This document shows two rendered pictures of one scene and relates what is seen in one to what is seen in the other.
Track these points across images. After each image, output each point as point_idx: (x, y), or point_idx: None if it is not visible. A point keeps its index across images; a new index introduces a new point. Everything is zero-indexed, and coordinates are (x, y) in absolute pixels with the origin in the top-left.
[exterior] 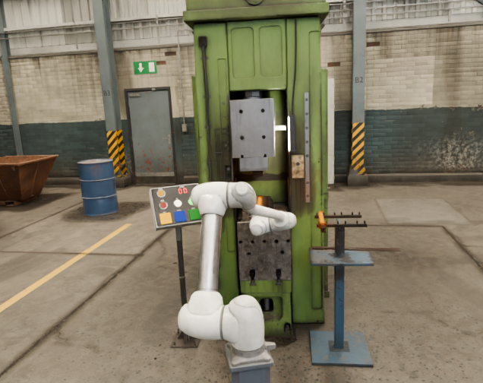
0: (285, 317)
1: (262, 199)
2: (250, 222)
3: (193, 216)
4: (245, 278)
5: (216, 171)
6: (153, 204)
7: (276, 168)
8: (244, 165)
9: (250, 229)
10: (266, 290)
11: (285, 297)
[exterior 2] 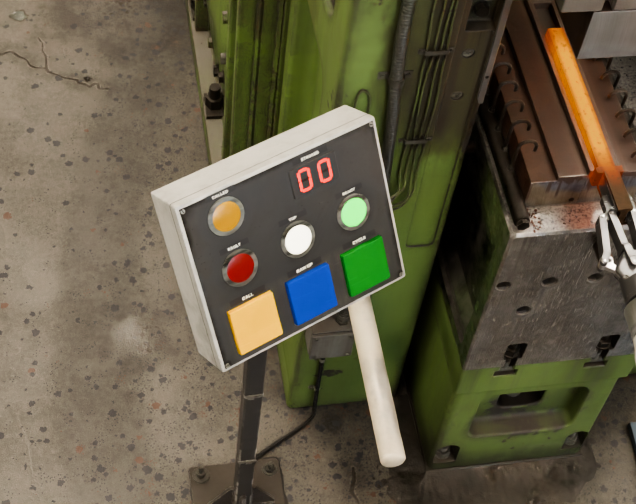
0: (579, 423)
1: (574, 56)
2: None
3: (362, 280)
4: (486, 364)
5: (430, 7)
6: (196, 279)
7: None
8: (607, 37)
9: None
10: (547, 381)
11: (602, 386)
